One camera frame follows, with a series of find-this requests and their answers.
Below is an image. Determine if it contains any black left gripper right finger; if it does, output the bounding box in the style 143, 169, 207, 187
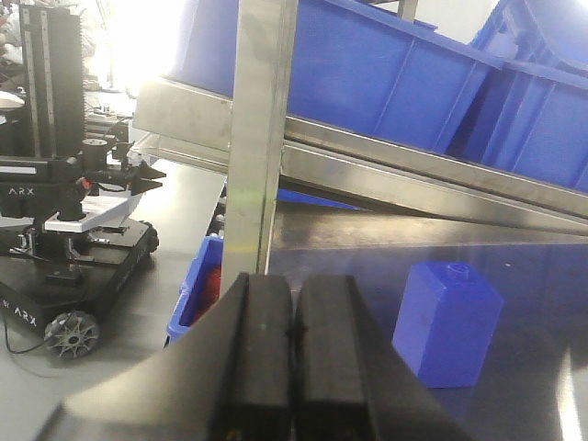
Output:
295, 275, 470, 440

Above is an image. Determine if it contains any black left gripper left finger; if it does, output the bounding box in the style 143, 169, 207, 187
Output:
37, 273, 291, 440

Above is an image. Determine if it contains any blue rectangular plastic part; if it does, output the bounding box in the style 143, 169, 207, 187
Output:
391, 261, 504, 389

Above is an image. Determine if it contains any blue plastic bin on shelf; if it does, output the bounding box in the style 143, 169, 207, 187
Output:
160, 0, 505, 153

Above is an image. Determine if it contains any blue bin with red parts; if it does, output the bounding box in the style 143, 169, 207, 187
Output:
165, 236, 223, 345

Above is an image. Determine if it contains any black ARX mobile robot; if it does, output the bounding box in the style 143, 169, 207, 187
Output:
1, 1, 163, 359

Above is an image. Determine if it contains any stainless steel shelf frame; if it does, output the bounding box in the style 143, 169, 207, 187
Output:
135, 1, 587, 281

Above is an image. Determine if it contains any black cable on floor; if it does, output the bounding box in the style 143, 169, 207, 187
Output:
3, 314, 51, 356

